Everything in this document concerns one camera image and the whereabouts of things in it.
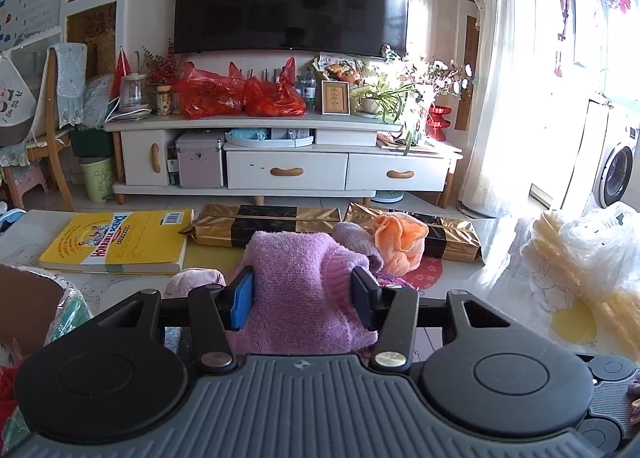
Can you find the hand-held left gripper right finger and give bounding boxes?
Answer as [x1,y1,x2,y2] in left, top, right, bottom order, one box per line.
[350,265,513,374]

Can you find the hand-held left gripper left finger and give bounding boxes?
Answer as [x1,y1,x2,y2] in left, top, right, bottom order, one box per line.
[95,265,256,374]

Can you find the light purple fluffy towel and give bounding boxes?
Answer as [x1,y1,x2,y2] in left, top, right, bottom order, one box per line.
[243,230,379,355]

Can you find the peach orange towel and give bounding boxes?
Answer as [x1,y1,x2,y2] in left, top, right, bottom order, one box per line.
[370,213,430,275]

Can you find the white printed desktop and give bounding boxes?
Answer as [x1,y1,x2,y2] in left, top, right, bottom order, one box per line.
[0,209,640,356]

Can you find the person's right hand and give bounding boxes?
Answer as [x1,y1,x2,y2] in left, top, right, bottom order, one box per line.
[627,372,640,425]

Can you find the pale pink sock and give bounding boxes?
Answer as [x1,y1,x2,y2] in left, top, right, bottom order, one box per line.
[164,268,227,299]

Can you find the lavender sock roll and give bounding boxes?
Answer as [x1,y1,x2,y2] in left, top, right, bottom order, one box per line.
[332,220,386,275]

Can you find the gold black package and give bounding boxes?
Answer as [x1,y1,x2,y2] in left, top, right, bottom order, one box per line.
[344,203,483,266]
[180,204,342,247]

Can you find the white TV cabinet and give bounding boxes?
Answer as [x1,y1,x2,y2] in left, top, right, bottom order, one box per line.
[104,110,463,209]

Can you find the yellow book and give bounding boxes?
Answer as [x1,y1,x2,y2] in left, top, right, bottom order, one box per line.
[39,209,195,275]

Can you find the silver metal case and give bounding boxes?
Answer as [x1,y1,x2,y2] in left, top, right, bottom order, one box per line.
[175,133,224,189]

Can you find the clear plastic bag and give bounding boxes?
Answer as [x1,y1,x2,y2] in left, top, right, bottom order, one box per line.
[520,203,640,339]

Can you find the flat books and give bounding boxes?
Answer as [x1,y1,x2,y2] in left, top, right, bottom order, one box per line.
[376,134,441,155]

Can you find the light blue packet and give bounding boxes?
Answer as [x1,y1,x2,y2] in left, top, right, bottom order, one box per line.
[226,128,273,147]

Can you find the white paper stack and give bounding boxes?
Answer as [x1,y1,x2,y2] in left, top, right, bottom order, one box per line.
[272,128,315,147]

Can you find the light green trash bin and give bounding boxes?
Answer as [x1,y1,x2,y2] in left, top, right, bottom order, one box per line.
[80,157,118,203]

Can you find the red stand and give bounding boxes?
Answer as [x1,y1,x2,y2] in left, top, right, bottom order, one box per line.
[426,106,452,142]

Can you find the potted spider plant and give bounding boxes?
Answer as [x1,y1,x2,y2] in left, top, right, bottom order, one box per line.
[350,78,432,155]

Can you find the red bag of oranges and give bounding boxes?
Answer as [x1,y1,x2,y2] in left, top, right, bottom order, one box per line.
[243,56,307,117]

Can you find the large red plastic bag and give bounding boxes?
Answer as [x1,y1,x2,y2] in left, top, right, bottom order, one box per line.
[177,62,246,119]

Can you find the green water bottle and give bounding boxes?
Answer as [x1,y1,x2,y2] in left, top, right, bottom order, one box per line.
[301,68,318,112]

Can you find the dark green box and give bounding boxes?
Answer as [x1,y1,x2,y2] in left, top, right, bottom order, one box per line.
[69,129,114,159]

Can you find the printed food packet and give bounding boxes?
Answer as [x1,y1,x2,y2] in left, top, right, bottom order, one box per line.
[314,52,367,84]

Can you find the white washing machine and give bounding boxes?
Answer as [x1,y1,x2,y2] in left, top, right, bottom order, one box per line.
[560,98,640,219]

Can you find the glass electric kettle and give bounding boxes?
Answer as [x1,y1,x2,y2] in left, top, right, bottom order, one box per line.
[118,74,152,115]

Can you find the wooden chair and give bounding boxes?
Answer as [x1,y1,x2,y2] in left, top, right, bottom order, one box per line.
[27,42,90,212]

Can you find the dried flower bouquet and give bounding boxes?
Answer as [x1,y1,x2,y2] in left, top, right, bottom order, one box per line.
[380,44,476,99]

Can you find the pink stool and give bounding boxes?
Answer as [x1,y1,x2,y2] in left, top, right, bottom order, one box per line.
[5,165,51,211]

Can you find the blue white pack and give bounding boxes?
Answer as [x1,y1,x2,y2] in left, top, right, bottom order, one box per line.
[0,208,27,235]

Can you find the red berry branches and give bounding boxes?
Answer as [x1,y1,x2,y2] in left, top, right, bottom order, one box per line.
[142,40,188,86]

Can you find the red towel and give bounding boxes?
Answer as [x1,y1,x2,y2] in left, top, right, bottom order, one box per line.
[0,365,23,401]

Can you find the white curtain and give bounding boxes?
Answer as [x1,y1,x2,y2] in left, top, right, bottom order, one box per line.
[457,0,563,219]

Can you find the small red flag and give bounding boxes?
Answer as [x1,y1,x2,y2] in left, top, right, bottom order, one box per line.
[115,48,132,91]

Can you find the grey lace chair cover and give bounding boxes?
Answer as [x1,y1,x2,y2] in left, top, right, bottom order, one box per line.
[50,42,89,129]

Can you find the white cartoon print cloth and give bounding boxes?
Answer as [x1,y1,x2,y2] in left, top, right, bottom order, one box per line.
[0,50,38,149]

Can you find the gold picture frame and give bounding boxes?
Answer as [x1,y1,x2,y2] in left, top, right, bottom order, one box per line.
[320,80,351,115]

